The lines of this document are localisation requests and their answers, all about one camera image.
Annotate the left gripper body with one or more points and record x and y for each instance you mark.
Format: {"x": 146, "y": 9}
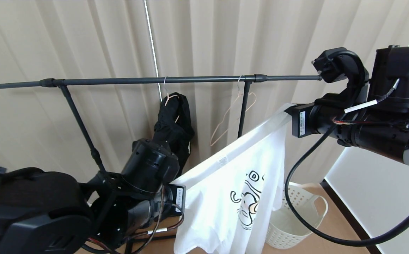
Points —
{"x": 148, "y": 211}

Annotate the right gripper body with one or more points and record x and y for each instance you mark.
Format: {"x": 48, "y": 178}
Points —
{"x": 317, "y": 120}

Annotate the white printed garment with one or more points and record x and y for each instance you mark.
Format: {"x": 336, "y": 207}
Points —
{"x": 218, "y": 197}

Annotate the black garment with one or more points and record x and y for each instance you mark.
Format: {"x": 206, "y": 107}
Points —
{"x": 176, "y": 134}

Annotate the pink clothes hanger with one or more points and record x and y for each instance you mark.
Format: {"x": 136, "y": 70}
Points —
{"x": 171, "y": 96}
{"x": 222, "y": 121}

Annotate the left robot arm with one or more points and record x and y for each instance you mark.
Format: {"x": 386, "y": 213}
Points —
{"x": 31, "y": 211}

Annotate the white laundry basket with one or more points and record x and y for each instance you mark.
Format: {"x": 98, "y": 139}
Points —
{"x": 296, "y": 229}

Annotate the black clothes rack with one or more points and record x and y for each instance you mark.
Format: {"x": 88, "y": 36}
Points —
{"x": 120, "y": 80}

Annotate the beige curtain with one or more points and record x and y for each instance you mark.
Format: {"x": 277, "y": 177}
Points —
{"x": 84, "y": 35}

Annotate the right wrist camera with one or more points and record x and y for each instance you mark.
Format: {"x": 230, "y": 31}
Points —
{"x": 345, "y": 67}

